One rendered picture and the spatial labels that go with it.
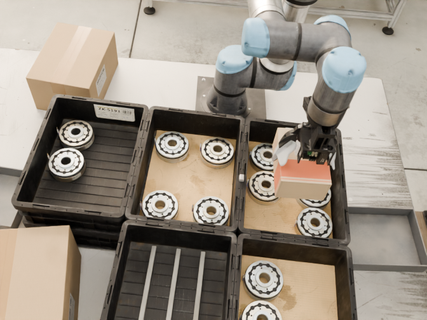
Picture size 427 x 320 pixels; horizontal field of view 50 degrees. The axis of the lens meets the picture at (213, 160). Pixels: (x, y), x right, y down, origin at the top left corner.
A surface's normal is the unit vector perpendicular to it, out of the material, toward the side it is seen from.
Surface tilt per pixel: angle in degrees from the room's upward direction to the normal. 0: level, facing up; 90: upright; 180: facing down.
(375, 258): 0
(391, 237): 0
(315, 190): 90
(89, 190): 0
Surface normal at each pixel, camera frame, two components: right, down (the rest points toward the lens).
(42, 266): 0.07, -0.57
